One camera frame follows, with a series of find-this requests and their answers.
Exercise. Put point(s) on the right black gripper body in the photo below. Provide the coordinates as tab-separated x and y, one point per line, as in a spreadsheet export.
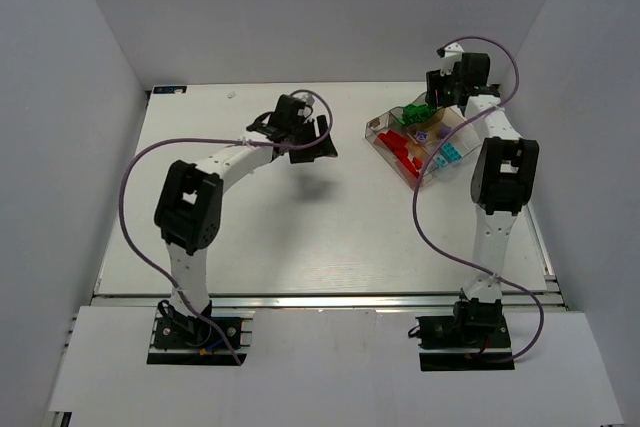
441	94

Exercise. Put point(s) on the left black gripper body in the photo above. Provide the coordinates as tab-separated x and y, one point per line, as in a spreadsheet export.
305	141

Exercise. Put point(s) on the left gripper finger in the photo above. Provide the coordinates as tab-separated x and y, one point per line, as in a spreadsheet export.
323	126
324	149

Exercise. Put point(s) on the green lego upturned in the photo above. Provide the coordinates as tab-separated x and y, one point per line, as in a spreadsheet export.
413	114

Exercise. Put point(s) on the purple upturned lego cube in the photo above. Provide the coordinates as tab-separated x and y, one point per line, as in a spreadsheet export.
421	137

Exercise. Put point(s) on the cyan 2x4 lego brick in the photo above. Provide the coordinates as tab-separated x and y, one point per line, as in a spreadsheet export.
450	153

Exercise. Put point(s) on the red sloped lego brick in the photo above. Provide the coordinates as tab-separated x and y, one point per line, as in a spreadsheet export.
392	140

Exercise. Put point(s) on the red 2x3 lego brick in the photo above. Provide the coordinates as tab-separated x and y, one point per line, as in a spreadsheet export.
409	161

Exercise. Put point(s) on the red arch lego piece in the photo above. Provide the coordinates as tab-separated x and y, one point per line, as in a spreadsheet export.
415	178

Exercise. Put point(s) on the purple studded lego cube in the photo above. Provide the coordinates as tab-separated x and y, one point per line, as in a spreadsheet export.
443	131

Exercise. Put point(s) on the cyan square lego upturned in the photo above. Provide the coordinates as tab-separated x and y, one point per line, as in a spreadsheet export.
438	162

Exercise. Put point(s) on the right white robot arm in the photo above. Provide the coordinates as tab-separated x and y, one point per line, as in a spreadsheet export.
502	180

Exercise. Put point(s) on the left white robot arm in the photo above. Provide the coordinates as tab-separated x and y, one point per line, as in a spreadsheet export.
189	210

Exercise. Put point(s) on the clear compartment container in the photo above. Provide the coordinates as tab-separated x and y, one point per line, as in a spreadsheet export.
465	140

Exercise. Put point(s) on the blue label sticker left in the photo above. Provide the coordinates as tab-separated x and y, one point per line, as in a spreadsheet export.
169	90

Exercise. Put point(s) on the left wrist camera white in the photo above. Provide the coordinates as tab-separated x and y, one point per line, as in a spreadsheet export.
307	100

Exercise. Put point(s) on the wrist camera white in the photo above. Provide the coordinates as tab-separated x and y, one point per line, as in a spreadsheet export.
449	55
307	100

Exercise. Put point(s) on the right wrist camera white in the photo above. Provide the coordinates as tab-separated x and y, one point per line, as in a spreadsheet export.
449	55

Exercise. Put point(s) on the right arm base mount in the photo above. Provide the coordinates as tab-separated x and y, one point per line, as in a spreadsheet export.
474	337

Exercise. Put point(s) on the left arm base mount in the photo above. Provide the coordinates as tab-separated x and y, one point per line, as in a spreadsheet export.
181	340

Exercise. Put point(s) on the aluminium table rail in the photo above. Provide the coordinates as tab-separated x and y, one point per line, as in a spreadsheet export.
550	299

